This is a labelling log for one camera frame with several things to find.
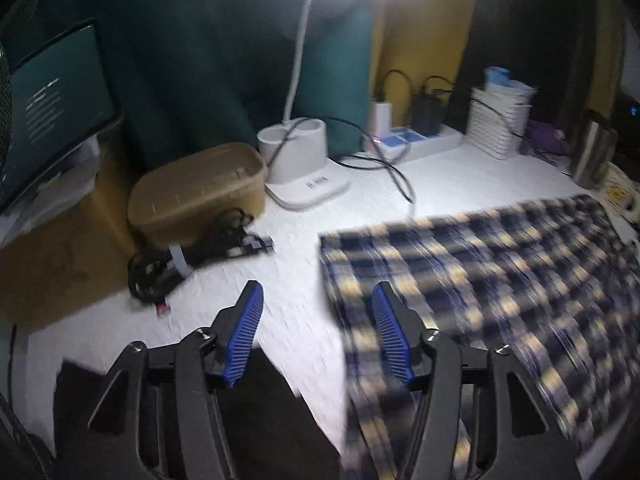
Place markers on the brown cardboard box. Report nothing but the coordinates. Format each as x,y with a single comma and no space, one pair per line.
72,261

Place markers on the teal curtain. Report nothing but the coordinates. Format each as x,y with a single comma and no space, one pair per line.
188,74

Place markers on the white slatted storage basket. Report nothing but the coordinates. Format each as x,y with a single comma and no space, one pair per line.
496,123

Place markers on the black power adapter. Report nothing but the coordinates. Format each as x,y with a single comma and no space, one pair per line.
427,111

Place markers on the purple cloth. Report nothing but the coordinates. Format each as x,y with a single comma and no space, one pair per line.
544,137

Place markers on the white desk lamp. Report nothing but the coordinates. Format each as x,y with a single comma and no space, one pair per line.
310,152

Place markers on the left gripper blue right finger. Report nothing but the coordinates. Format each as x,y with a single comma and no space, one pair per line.
400,329

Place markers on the white textured table cover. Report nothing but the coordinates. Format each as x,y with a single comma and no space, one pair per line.
298,331

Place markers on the stainless steel tumbler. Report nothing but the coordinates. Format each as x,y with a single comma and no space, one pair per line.
596,143

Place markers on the black garment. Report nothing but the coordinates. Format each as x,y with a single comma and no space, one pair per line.
162,414

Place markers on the yellow curtain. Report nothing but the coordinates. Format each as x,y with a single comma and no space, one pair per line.
415,39

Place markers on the blue plastic bag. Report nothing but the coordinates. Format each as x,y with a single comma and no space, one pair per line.
498,82

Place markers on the white phone charger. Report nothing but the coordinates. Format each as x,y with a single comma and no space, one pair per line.
380,119

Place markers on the blue yellow plaid pants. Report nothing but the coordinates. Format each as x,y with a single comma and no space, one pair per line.
552,278

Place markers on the white power strip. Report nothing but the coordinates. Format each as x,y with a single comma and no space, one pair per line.
405,145

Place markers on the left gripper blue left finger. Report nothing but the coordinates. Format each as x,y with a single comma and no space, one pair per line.
234,329

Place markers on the tan lidded plastic box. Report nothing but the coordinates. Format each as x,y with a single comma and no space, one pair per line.
178,202

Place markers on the cream bear cartoon mug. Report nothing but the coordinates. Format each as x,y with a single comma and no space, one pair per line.
616,189

